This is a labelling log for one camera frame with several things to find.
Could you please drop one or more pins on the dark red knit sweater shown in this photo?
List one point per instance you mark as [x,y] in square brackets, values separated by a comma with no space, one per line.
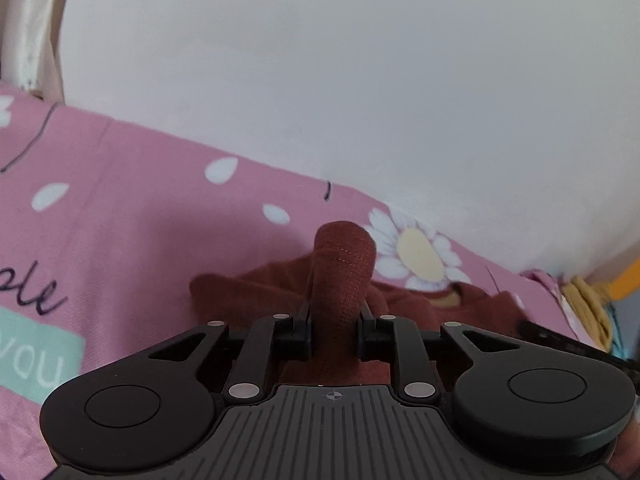
[340,280]

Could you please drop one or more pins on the cream floral curtain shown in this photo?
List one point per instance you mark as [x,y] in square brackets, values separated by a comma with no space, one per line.
[35,25]

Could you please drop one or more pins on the yellow cloth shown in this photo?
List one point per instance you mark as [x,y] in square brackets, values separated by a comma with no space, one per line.
[590,310]

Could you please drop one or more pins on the pink floral bed sheet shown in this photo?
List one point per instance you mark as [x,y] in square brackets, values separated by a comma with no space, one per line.
[140,220]

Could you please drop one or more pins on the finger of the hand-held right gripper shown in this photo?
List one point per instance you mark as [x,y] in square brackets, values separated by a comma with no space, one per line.
[560,337]

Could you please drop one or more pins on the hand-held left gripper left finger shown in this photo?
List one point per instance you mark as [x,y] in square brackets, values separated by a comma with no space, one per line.
[306,332]

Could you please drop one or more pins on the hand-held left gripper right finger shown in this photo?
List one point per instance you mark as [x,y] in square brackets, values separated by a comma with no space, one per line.
[365,335]

